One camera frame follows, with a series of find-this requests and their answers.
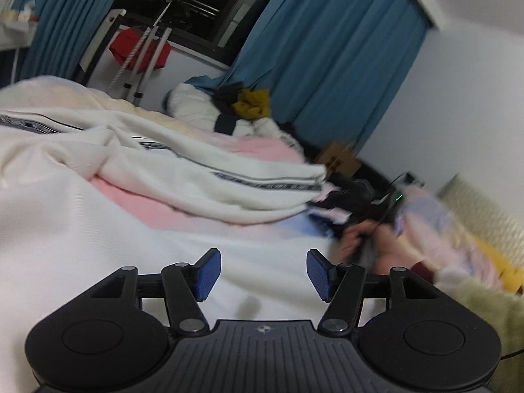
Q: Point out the white duvet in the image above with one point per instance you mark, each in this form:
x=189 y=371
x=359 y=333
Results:
x=196 y=104

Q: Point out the red cloth on rack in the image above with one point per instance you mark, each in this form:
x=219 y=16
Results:
x=141 y=51

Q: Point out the black cloth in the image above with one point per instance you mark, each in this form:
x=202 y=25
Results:
x=227 y=96

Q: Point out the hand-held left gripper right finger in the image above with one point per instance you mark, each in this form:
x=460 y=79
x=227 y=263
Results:
x=319 y=274

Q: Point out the mustard yellow cloth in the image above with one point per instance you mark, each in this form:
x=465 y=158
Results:
x=253 y=104

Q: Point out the cardboard box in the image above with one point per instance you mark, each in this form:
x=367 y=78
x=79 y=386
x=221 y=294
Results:
x=339 y=159

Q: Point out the cream quilted cushion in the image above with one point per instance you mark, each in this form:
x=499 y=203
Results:
x=487 y=213

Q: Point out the dark window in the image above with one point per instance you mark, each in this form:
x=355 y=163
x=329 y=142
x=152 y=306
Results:
x=196 y=4

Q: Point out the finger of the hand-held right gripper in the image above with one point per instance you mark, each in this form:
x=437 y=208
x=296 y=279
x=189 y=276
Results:
x=342 y=183
x=329 y=204

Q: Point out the blue curtain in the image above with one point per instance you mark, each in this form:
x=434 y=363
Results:
x=327 y=57
x=73 y=20

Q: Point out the white metal rack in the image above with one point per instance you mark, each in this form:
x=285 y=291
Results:
x=141 y=77

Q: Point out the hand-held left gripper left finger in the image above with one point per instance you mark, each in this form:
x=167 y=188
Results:
x=208 y=274

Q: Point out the person's right hand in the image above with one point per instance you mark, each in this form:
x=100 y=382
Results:
x=389 y=249

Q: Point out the pastel blanket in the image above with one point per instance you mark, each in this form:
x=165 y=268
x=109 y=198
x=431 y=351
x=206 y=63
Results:
x=102 y=233

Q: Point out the white garment with black stripe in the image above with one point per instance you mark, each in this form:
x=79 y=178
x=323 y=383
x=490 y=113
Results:
x=176 y=163

